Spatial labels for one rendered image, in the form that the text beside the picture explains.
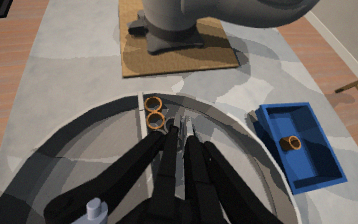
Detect bronze bushing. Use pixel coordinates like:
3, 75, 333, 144
146, 112, 165, 131
280, 136, 301, 150
144, 96, 162, 115

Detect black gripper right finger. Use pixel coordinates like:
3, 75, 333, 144
182, 115, 284, 224

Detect blue crate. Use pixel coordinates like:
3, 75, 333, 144
249, 102, 348, 195

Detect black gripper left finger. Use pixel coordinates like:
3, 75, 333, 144
43, 113, 180, 224

